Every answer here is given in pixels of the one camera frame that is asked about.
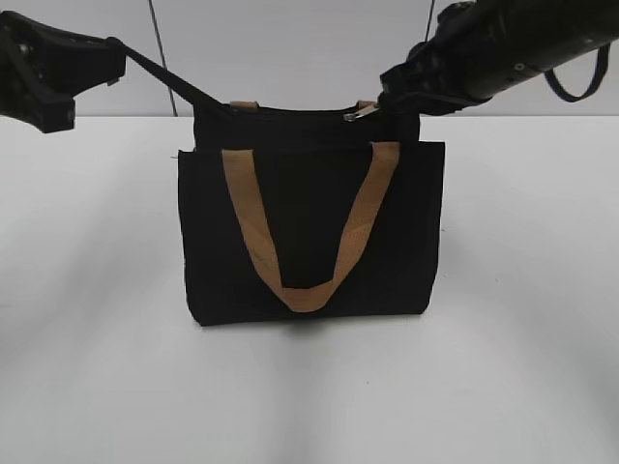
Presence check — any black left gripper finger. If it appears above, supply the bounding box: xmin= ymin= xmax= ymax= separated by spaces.
xmin=19 ymin=97 xmax=75 ymax=133
xmin=20 ymin=16 xmax=126 ymax=97

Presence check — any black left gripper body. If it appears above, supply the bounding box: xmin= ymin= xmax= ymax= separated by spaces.
xmin=1 ymin=12 xmax=44 ymax=121

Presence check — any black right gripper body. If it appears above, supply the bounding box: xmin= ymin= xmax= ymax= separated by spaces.
xmin=405 ymin=2 xmax=498 ymax=116

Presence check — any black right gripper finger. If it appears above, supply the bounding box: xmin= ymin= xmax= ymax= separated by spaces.
xmin=378 ymin=57 xmax=438 ymax=114

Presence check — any metal zipper pull with ring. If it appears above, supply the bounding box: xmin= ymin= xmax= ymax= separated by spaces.
xmin=342 ymin=101 xmax=380 ymax=122

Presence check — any black canvas tote bag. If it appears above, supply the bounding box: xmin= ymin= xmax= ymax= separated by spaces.
xmin=128 ymin=50 xmax=445 ymax=327

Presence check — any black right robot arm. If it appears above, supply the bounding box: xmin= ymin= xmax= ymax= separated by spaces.
xmin=378 ymin=1 xmax=618 ymax=116

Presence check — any black looped cable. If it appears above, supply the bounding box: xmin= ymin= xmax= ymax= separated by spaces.
xmin=544 ymin=43 xmax=610 ymax=103

